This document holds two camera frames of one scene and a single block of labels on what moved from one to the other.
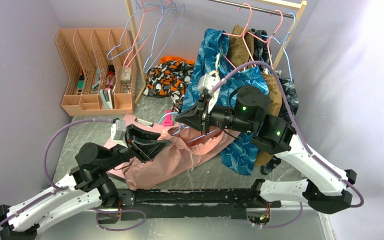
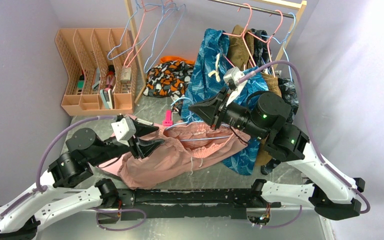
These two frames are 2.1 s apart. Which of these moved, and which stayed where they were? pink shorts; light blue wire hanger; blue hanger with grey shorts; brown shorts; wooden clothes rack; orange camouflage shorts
Moved: light blue wire hanger; pink shorts
Stayed: wooden clothes rack; blue hanger with grey shorts; brown shorts; orange camouflage shorts
